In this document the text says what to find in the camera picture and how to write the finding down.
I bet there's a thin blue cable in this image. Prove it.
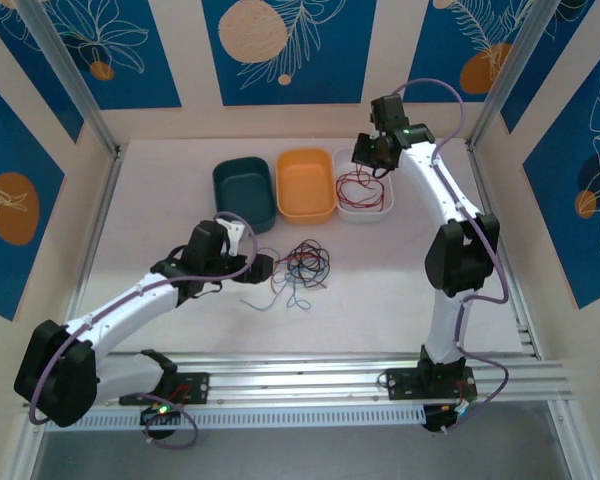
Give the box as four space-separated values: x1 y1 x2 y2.
272 262 306 294
239 279 312 310

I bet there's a teal plastic bin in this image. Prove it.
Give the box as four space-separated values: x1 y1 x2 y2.
212 156 276 235

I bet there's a white plastic bin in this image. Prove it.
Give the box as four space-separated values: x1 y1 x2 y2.
332 145 396 224

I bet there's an orange plastic bin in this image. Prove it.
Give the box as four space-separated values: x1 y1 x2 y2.
275 148 338 225

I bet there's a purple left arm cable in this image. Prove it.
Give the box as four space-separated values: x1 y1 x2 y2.
28 212 258 452

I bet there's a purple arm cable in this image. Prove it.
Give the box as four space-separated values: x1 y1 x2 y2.
392 78 511 435
28 212 258 452

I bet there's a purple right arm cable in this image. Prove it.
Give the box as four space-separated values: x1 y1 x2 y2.
392 78 511 435

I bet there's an aluminium table edge rail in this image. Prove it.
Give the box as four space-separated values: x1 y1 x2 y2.
467 141 540 360
52 144 127 374

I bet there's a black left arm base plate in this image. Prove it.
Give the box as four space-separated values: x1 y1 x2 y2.
118 372 211 407

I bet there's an aluminium frame post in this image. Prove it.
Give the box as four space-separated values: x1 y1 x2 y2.
15 0 122 156
465 0 565 149

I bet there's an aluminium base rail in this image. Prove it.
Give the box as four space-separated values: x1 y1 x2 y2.
22 351 571 412

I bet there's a white slotted cable duct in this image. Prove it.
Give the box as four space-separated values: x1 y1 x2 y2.
43 405 427 432

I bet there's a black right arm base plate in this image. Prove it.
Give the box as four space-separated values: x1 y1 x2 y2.
384 367 477 402

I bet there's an aluminium frame leg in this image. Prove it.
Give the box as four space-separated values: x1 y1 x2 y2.
547 399 599 480
7 410 49 480

